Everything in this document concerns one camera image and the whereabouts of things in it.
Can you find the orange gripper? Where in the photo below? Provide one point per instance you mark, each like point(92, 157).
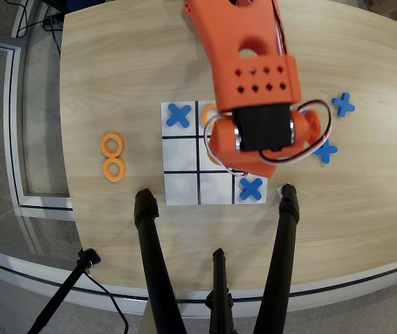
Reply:
point(260, 171)

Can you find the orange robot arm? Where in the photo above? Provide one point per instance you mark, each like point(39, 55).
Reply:
point(240, 41)

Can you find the grey metal floor frame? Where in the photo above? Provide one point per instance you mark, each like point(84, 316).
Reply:
point(14, 121)

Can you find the white tic-tac-toe board sheet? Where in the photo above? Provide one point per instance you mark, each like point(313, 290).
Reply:
point(180, 153)

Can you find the short black tripod leg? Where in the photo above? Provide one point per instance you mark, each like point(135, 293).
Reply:
point(220, 295)

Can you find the cardboard box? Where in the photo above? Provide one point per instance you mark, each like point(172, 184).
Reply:
point(386, 5)

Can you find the small white tape piece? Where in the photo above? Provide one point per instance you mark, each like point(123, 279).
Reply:
point(279, 190)

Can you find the thin black stand pole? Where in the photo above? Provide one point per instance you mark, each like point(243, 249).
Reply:
point(62, 292)

